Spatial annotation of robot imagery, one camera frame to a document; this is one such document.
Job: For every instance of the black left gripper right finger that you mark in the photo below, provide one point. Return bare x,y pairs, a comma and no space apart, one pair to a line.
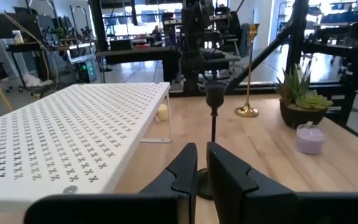
228,186

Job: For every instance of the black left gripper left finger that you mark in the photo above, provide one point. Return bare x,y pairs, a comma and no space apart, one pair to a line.
186,174

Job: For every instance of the yellow candle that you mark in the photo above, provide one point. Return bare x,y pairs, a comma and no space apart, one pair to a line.
163,112

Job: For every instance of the purple candle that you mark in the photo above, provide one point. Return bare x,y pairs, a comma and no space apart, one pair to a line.
310,141

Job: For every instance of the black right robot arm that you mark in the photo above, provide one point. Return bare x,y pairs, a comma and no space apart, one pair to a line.
194,62

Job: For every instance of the gold candle stick holder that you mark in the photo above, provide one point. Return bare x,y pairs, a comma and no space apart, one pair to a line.
246,110

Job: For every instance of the black candle stick holder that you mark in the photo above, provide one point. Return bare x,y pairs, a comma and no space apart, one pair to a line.
215,95

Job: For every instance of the succulent plant in dark pot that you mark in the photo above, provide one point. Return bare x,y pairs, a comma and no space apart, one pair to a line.
300,115

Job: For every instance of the black desk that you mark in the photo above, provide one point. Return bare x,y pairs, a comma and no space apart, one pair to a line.
135,54

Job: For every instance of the white perforated metal shelf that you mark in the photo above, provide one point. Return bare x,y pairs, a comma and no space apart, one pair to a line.
57,130

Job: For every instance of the computer tower with green light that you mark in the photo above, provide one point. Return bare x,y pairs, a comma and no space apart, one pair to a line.
87,71

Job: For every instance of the person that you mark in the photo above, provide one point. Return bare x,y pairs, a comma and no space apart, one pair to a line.
156,31

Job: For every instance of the blue hanging cloth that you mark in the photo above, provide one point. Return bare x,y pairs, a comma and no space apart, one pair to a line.
245,40

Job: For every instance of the black pillar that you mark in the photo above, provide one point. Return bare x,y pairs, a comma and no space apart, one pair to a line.
98,25

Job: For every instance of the black metal table frame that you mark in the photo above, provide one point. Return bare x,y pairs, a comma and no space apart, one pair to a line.
297,37

